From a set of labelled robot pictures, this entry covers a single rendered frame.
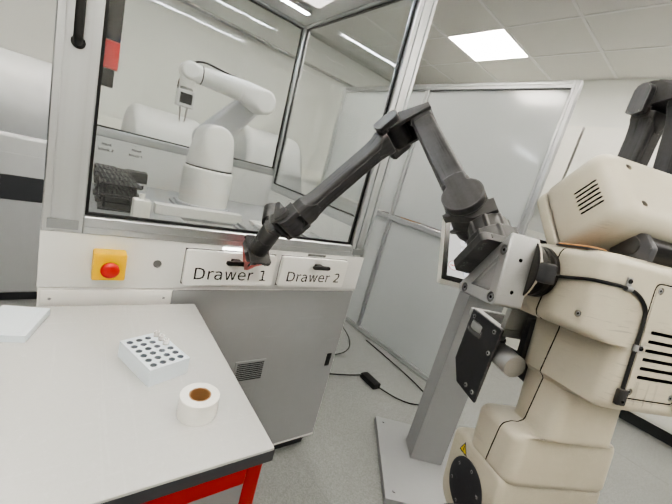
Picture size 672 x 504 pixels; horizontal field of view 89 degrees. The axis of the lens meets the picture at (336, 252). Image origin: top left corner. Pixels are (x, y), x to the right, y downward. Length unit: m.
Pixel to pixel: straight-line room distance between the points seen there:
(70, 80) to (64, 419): 0.68
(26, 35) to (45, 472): 3.83
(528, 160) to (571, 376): 1.83
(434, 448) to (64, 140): 1.82
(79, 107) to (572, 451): 1.21
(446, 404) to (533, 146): 1.54
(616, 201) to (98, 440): 0.87
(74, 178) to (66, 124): 0.12
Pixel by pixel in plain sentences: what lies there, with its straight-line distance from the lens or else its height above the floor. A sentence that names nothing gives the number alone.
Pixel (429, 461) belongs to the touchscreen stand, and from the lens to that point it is 1.99.
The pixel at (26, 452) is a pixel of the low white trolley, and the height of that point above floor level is 0.76.
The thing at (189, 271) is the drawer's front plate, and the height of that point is 0.86.
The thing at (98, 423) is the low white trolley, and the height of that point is 0.76.
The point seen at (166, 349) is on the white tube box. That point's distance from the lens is 0.84.
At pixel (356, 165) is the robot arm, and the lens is 0.94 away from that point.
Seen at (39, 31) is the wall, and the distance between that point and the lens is 4.22.
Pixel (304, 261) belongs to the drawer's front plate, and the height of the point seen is 0.92.
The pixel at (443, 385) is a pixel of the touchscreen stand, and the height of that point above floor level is 0.46.
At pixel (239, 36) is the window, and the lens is 1.11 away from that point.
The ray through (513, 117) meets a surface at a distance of 2.52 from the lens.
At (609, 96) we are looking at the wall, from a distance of 4.57.
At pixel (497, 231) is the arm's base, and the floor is 1.22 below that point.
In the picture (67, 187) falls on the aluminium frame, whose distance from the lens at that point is 1.03.
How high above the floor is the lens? 1.24
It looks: 12 degrees down
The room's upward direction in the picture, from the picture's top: 15 degrees clockwise
